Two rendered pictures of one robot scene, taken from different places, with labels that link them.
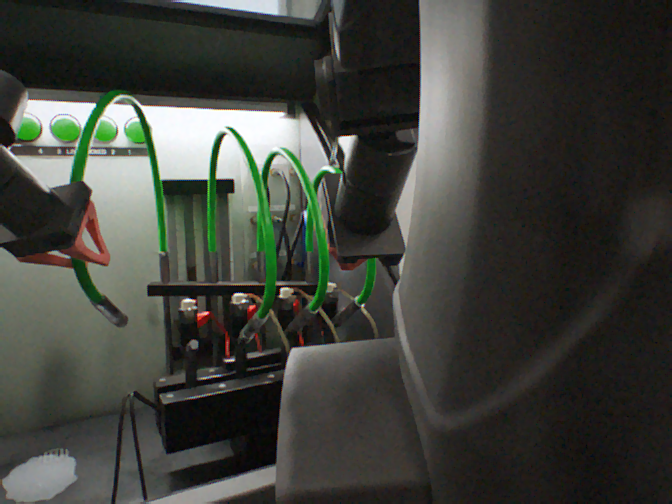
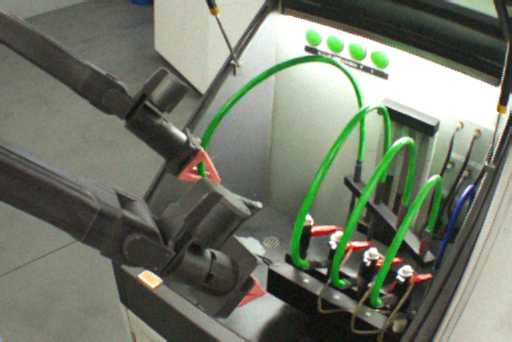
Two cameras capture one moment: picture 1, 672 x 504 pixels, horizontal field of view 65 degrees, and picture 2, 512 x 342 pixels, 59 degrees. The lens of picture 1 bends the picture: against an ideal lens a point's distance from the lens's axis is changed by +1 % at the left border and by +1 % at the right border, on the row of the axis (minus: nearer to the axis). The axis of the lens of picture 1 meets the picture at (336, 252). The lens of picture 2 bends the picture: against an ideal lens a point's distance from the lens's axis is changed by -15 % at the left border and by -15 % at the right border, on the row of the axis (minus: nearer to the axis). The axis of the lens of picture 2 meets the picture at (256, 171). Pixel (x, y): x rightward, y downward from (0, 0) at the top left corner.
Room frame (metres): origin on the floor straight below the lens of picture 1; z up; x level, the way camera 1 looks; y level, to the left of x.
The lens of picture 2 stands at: (0.34, -0.49, 1.76)
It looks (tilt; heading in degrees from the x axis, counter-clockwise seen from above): 33 degrees down; 66
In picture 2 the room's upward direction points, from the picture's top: 3 degrees clockwise
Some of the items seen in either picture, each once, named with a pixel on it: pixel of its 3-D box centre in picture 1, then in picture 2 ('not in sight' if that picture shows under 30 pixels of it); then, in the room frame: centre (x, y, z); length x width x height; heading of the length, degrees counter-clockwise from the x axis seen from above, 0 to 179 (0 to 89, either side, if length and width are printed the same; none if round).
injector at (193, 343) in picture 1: (192, 375); (297, 262); (0.77, 0.22, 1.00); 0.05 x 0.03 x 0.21; 27
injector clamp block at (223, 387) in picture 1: (265, 411); (339, 311); (0.83, 0.12, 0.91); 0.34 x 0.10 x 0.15; 117
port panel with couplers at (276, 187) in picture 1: (274, 217); (465, 171); (1.12, 0.13, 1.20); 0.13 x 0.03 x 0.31; 117
